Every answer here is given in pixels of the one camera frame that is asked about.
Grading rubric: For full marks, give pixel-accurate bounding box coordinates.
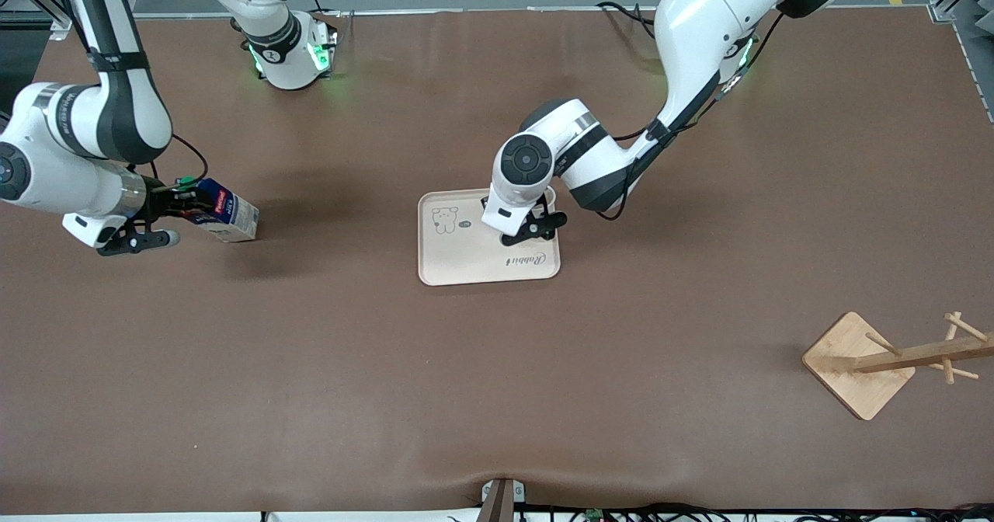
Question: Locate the blue milk carton green cap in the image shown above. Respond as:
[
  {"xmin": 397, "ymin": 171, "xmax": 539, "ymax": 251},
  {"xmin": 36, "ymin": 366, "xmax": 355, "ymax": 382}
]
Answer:
[{"xmin": 177, "ymin": 178, "xmax": 261, "ymax": 243}]

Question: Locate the cream plastic tray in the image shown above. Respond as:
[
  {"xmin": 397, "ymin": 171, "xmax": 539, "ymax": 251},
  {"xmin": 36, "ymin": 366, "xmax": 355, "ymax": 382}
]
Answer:
[{"xmin": 417, "ymin": 185, "xmax": 561, "ymax": 287}]

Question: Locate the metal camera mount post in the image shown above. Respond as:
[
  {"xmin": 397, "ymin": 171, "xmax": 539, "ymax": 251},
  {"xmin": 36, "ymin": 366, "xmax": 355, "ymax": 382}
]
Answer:
[{"xmin": 480, "ymin": 478, "xmax": 527, "ymax": 522}]

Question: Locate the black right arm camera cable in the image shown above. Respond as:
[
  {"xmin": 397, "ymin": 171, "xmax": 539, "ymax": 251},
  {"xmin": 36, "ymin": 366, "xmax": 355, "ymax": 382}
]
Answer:
[{"xmin": 148, "ymin": 132, "xmax": 210, "ymax": 193}]

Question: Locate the black left arm base cable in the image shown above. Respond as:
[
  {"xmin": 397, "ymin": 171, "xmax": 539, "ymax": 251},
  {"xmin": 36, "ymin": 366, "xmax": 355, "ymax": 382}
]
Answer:
[{"xmin": 596, "ymin": 2, "xmax": 661, "ymax": 41}]

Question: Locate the wooden mug tree stand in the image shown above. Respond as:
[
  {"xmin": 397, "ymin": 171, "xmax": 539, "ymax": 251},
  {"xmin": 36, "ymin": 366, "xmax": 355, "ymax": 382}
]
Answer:
[{"xmin": 801, "ymin": 311, "xmax": 994, "ymax": 421}]

